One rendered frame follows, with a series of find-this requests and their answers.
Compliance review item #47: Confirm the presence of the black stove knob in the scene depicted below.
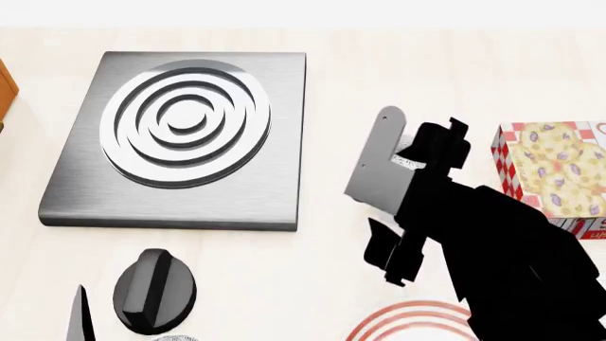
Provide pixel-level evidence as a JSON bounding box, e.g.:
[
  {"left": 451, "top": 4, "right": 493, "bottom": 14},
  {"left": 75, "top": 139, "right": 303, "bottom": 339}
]
[{"left": 112, "top": 247, "right": 198, "bottom": 336}]

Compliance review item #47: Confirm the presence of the grey metal mount plate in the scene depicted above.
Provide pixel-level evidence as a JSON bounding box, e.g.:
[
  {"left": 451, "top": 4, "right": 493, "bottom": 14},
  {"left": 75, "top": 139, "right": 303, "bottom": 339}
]
[{"left": 344, "top": 105, "right": 408, "bottom": 217}]

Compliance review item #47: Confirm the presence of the white patterned ramekin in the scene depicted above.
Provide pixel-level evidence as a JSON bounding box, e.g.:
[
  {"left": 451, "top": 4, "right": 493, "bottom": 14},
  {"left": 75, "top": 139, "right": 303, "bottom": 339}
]
[{"left": 150, "top": 332, "right": 203, "bottom": 341}]

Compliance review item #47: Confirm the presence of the grey square stove burner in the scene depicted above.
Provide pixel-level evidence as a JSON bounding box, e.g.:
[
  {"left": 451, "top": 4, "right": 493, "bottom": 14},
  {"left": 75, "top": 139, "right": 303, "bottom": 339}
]
[{"left": 37, "top": 51, "right": 308, "bottom": 233}]

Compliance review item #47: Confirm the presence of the white plate with red rings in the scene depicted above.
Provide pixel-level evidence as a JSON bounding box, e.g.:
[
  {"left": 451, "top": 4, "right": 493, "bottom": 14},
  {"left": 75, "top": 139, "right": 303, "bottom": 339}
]
[{"left": 344, "top": 299, "right": 474, "bottom": 341}]

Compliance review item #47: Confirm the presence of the cookie box with checkered print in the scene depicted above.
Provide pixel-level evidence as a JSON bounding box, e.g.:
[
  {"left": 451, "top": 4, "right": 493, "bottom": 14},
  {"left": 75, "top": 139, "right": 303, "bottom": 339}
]
[{"left": 490, "top": 119, "right": 606, "bottom": 242}]

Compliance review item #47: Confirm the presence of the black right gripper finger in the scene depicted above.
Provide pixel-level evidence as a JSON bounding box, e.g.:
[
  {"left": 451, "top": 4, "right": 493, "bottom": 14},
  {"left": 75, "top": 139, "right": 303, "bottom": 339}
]
[
  {"left": 401, "top": 117, "right": 472, "bottom": 178},
  {"left": 363, "top": 216, "right": 425, "bottom": 287}
]

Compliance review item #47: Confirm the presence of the orange wooden cabinet edge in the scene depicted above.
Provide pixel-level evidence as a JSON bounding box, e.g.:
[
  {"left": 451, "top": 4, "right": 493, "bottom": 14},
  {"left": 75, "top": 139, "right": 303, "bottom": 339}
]
[{"left": 0, "top": 58, "right": 20, "bottom": 135}]

